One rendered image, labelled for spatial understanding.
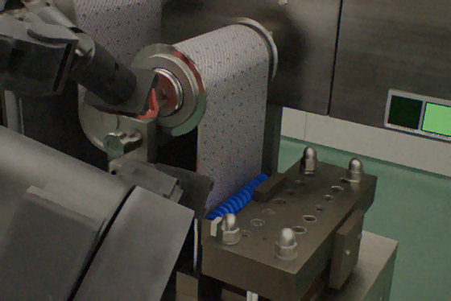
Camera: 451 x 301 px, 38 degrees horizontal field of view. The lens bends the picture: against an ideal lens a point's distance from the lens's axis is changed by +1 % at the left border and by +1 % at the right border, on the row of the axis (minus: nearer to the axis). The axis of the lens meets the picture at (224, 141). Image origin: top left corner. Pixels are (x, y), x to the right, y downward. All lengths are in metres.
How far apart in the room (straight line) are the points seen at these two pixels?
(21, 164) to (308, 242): 0.90
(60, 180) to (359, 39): 1.06
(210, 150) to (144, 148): 0.11
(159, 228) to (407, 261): 2.89
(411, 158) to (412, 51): 2.65
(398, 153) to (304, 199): 2.66
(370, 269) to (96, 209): 1.11
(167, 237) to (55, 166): 0.03
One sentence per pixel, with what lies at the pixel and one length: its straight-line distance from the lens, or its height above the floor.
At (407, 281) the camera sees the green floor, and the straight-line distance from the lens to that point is 2.90.
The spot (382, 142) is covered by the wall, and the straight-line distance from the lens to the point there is 3.82.
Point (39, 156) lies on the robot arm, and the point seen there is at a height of 1.50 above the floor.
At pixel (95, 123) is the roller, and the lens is 1.13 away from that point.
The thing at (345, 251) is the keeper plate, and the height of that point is 0.98.
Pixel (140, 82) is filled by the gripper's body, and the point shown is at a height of 1.30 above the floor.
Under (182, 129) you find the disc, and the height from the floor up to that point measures 1.19.
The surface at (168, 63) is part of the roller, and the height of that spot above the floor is 1.30.
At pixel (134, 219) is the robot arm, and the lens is 0.16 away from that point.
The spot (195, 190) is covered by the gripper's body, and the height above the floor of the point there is 1.12.
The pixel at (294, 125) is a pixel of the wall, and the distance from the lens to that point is 3.98.
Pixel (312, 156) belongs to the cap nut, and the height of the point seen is 1.06.
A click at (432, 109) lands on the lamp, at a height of 1.20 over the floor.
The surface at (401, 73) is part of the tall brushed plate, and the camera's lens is 1.19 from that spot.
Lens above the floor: 1.57
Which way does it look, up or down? 23 degrees down
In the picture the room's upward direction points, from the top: 3 degrees clockwise
